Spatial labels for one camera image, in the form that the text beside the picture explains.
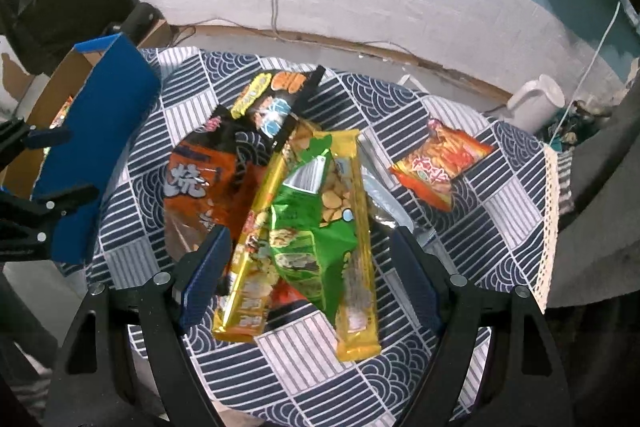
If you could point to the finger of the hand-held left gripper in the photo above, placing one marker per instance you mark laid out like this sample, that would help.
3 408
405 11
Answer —
47 137
45 207

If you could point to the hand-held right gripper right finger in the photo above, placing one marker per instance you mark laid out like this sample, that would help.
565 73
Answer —
415 279

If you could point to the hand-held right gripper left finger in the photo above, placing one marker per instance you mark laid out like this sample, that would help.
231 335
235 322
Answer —
205 277

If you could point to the long yellow snack packet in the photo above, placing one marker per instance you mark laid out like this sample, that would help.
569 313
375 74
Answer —
357 307
250 307

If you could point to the blue cardboard box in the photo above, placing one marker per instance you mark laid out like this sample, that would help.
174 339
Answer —
110 107

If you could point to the silver foil packet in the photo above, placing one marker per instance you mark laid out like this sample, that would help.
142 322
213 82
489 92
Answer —
380 197

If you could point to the orange and black snack bag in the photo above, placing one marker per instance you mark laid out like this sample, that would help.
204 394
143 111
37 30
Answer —
200 187

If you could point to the green snack bag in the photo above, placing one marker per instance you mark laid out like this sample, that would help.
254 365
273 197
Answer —
300 252

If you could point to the red and orange snack packet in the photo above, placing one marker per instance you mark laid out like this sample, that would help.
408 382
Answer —
440 157

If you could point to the black and yellow snack packet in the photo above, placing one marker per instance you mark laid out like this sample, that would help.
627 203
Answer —
280 102

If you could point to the blue patterned tablecloth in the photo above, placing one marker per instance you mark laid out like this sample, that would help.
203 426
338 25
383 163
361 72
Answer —
475 247

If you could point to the black device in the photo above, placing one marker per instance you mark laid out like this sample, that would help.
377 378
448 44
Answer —
140 19

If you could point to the small brown cardboard box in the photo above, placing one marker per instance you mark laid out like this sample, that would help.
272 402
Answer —
157 34

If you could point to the grey cloth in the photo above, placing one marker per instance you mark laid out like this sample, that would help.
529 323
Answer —
600 217

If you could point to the white electric kettle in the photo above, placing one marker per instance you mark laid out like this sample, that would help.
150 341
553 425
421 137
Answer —
535 102

